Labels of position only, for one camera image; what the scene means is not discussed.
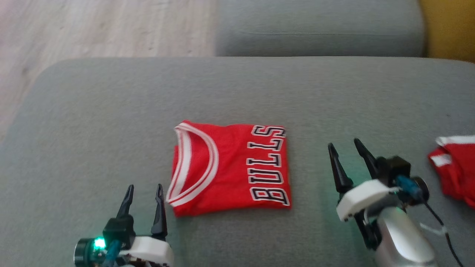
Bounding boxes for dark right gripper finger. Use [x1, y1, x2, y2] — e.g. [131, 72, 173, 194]
[328, 143, 354, 194]
[353, 138, 380, 180]

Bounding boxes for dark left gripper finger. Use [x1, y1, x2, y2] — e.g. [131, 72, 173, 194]
[151, 184, 168, 241]
[116, 184, 135, 220]

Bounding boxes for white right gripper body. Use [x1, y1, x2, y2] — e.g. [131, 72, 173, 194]
[336, 179, 402, 250]

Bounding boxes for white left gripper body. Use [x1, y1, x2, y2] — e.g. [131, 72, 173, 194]
[119, 236, 175, 267]

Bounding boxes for red Bulls basketball jersey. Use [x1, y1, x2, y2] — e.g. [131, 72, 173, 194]
[166, 119, 292, 218]

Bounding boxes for red shorts with white stripe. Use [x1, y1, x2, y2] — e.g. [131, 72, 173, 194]
[427, 135, 475, 209]

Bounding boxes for large grey sofa seat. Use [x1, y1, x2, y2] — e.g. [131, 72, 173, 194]
[0, 56, 475, 267]

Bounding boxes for grey sofa cushion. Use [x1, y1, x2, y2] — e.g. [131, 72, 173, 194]
[214, 0, 426, 57]

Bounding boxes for yellow upholstered panel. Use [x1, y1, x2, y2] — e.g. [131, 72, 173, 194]
[419, 0, 475, 63]

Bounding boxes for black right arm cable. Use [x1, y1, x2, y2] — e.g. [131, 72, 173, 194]
[395, 175, 465, 267]

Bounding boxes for white cable strap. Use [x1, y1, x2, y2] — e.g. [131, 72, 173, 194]
[419, 222, 449, 237]

